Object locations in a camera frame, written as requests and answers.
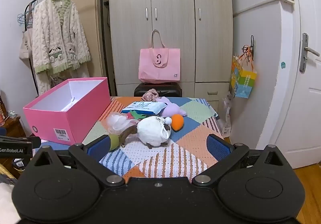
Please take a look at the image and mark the white fluffy pajama pants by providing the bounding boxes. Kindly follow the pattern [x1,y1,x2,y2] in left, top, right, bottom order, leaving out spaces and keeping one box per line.
[35,63,91,96]

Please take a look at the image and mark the white mesh bath pouf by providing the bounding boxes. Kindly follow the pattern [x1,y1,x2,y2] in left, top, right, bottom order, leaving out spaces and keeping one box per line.
[107,112,137,134]

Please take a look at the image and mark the pink cardboard box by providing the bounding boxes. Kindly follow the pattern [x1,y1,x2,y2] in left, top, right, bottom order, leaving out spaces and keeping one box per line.
[23,77,111,146]

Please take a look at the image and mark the black clothes rack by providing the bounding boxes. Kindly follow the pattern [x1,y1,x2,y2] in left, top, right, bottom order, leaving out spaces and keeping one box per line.
[24,0,113,96]

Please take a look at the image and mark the blue wire hangers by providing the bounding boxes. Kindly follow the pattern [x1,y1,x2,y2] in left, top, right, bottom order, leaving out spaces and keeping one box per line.
[17,0,34,26]

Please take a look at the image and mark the floral fabric scrunchie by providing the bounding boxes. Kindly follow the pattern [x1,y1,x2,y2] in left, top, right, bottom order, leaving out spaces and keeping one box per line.
[142,89,159,102]

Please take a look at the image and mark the silver door handle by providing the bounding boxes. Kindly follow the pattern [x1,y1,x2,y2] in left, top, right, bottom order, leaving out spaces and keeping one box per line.
[300,33,321,72]

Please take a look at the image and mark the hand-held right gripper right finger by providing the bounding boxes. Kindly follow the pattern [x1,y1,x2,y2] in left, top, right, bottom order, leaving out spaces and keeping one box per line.
[192,134,289,187]

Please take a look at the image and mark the light wood wardrobe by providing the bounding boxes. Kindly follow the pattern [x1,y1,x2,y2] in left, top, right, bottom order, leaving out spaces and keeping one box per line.
[108,0,234,104]

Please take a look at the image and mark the pink tote bag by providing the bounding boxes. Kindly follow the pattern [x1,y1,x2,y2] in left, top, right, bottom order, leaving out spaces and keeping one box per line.
[138,29,180,83]

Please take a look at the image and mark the red strawberry plush toy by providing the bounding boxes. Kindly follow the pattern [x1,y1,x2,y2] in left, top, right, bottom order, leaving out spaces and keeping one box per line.
[127,110,148,120]

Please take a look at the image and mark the wooden nightstand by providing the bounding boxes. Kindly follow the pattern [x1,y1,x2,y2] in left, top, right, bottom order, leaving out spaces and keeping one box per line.
[0,115,28,172]

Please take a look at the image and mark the olive green ball toy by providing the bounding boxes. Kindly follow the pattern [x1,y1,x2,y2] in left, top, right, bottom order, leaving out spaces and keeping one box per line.
[108,134,120,151]

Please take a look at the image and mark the blue and white tissue pack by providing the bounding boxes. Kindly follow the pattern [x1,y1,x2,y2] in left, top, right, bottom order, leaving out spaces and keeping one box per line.
[120,101,167,116]

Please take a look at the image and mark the white sheep plush toy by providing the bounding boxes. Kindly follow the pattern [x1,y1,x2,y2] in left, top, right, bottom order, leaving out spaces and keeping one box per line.
[118,116,173,149]

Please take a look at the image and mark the white plastic bag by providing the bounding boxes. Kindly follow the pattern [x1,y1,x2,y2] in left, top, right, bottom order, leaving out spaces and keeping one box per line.
[223,91,232,138]

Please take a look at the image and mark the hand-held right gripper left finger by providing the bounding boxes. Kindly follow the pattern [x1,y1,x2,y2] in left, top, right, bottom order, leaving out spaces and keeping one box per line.
[33,135,126,188]

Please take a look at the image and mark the purple plush toy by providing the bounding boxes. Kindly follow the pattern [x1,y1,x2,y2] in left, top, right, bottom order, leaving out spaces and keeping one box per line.
[155,96,188,118]

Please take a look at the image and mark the orange plush ball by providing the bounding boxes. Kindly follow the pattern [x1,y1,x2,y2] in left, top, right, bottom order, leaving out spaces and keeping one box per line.
[171,114,185,131]

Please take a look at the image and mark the black suitcase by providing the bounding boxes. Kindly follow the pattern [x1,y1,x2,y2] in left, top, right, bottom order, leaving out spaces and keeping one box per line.
[134,83,182,97]

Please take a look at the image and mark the colourful paper gift bag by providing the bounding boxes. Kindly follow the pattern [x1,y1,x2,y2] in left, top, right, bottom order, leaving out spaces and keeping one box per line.
[230,36,257,99]

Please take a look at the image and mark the white fluffy panda cardigan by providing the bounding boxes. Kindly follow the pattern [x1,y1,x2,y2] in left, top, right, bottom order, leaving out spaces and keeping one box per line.
[32,0,91,75]

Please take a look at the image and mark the beige canvas tote bag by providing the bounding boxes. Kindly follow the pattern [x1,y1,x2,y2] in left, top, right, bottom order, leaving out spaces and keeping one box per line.
[19,26,34,60]

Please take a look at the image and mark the white cloth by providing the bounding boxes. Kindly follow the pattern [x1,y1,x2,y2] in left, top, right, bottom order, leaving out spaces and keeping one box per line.
[0,181,18,224]

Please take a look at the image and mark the white door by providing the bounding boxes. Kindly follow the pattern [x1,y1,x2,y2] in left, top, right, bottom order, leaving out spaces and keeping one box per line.
[273,0,321,169]

